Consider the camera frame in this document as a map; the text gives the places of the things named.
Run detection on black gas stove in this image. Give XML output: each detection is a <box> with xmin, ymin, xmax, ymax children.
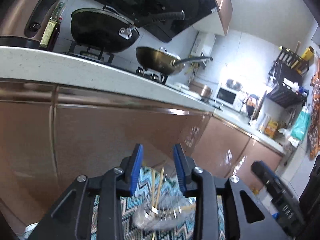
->
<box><xmin>62</xmin><ymin>43</ymin><xmax>168</xmax><ymax>84</ymax></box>

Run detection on clear utensil holder wire rack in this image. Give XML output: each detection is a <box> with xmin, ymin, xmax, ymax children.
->
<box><xmin>132</xmin><ymin>166</ymin><xmax>198</xmax><ymax>231</ymax></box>

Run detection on clear glass bottle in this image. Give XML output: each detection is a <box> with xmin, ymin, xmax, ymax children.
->
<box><xmin>258</xmin><ymin>113</ymin><xmax>269</xmax><ymax>132</ymax></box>

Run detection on white microwave oven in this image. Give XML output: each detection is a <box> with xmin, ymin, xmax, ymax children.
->
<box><xmin>215</xmin><ymin>85</ymin><xmax>238</xmax><ymax>106</ymax></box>

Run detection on green glass bottle yellow label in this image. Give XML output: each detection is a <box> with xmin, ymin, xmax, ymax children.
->
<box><xmin>39</xmin><ymin>2</ymin><xmax>67</xmax><ymax>48</ymax></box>

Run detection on teal plastic bag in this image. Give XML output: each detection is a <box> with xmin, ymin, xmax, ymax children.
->
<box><xmin>291</xmin><ymin>110</ymin><xmax>311</xmax><ymax>145</ymax></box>

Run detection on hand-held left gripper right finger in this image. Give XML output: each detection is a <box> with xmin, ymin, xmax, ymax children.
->
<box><xmin>173</xmin><ymin>144</ymin><xmax>291</xmax><ymax>240</ymax></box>

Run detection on orange patterned apron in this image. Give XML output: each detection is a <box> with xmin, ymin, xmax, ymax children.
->
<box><xmin>307</xmin><ymin>69</ymin><xmax>320</xmax><ymax>161</ymax></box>

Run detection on metal bowl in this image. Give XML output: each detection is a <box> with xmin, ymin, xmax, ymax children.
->
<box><xmin>226</xmin><ymin>78</ymin><xmax>243</xmax><ymax>91</ymax></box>

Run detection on zigzag patterned cloth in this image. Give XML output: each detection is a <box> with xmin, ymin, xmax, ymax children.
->
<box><xmin>91</xmin><ymin>166</ymin><xmax>226</xmax><ymax>240</ymax></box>

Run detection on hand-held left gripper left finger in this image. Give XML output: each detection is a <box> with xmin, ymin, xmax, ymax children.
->
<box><xmin>27</xmin><ymin>143</ymin><xmax>144</xmax><ymax>240</ymax></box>

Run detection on white plastic object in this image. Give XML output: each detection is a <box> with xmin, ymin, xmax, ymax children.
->
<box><xmin>23</xmin><ymin>222</ymin><xmax>40</xmax><ymax>240</ymax></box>

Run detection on copper upper cabinet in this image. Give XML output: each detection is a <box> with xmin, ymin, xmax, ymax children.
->
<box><xmin>205</xmin><ymin>0</ymin><xmax>234</xmax><ymax>36</ymax></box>

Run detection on copper rice cooker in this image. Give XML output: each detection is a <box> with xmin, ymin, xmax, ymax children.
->
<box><xmin>188</xmin><ymin>80</ymin><xmax>213</xmax><ymax>99</ymax></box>

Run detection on copper lower cabinets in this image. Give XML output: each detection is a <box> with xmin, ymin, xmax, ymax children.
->
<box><xmin>0</xmin><ymin>77</ymin><xmax>287</xmax><ymax>216</ymax></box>

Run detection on black wall rack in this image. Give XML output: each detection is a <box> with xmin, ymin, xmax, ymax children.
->
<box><xmin>266</xmin><ymin>46</ymin><xmax>311</xmax><ymax>111</ymax></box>

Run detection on black range hood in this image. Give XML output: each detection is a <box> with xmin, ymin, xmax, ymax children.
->
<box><xmin>73</xmin><ymin>0</ymin><xmax>218</xmax><ymax>43</ymax></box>

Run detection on yellow oil bottle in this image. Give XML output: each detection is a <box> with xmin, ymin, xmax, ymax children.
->
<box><xmin>265</xmin><ymin>120</ymin><xmax>279</xmax><ymax>138</ymax></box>

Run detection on yellow roll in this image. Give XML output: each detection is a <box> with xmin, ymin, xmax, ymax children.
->
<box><xmin>300</xmin><ymin>46</ymin><xmax>315</xmax><ymax>61</ymax></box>

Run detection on white plates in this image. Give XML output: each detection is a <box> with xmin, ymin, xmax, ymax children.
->
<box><xmin>173</xmin><ymin>82</ymin><xmax>201</xmax><ymax>98</ymax></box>

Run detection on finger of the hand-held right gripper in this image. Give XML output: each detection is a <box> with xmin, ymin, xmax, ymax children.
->
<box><xmin>251</xmin><ymin>161</ymin><xmax>284</xmax><ymax>201</ymax></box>

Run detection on dark sauce bottle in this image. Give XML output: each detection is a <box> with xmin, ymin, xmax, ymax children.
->
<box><xmin>46</xmin><ymin>17</ymin><xmax>63</xmax><ymax>52</ymax></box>

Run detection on black wok with lid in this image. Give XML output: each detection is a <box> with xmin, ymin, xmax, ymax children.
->
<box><xmin>70</xmin><ymin>5</ymin><xmax>186</xmax><ymax>54</ymax></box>

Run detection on copper electric kettle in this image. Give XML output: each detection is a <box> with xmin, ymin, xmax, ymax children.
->
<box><xmin>0</xmin><ymin>0</ymin><xmax>83</xmax><ymax>50</ymax></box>

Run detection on golden wok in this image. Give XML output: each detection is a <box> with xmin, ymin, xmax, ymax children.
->
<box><xmin>135</xmin><ymin>46</ymin><xmax>214</xmax><ymax>76</ymax></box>

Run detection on white water heater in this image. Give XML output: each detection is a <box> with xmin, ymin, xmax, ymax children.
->
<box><xmin>190</xmin><ymin>31</ymin><xmax>216</xmax><ymax>57</ymax></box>

